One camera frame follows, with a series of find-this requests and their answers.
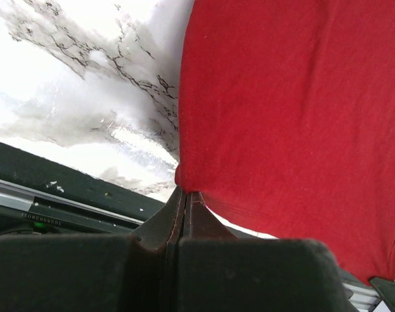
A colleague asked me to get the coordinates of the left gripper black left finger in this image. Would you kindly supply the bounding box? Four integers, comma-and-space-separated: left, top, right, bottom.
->
0, 188, 185, 311

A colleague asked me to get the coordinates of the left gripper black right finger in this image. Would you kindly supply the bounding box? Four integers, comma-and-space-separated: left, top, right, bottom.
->
176, 193, 350, 311

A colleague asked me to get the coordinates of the red t-shirt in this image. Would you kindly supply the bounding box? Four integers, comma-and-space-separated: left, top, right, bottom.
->
175, 1, 395, 282

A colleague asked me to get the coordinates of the aluminium rail frame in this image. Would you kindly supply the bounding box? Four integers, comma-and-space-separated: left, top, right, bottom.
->
0, 177, 395, 312

